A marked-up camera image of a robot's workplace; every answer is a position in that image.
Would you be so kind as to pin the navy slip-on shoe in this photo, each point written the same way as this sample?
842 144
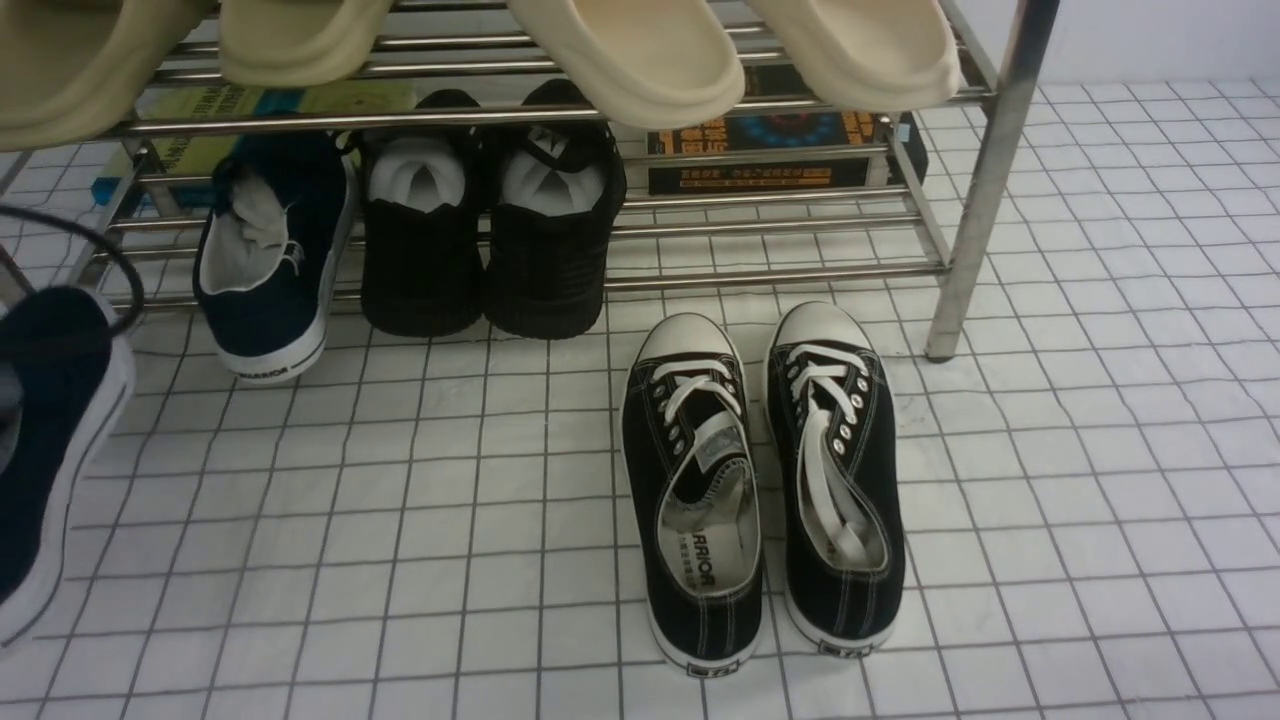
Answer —
283 208
57 414

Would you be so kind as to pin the stainless steel shoe rack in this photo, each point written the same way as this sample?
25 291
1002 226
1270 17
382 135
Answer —
1004 97

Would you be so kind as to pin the black canvas lace sneaker left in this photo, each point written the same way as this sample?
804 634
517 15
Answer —
686 453

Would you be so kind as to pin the black canvas lace sneaker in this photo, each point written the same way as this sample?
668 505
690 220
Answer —
828 403
686 453

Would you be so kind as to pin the black knit sneaker right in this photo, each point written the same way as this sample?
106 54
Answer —
558 186

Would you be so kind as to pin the black knit sneaker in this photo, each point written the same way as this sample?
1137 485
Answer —
558 186
424 192

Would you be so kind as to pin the black canvas lace sneaker right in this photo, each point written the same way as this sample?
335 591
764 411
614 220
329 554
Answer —
828 403

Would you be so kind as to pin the black knit sneaker left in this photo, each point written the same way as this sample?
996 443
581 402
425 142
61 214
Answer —
424 192

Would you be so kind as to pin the black orange book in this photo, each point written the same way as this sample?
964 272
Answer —
801 151

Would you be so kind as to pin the cream slipper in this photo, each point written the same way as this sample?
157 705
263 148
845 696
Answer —
646 64
874 56

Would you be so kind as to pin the cream slipper far right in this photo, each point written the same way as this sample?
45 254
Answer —
874 56

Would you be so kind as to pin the beige slipper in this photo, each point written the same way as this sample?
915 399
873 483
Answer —
71 70
295 44

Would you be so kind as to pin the beige slipper far left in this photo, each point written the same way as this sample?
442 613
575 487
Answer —
71 70

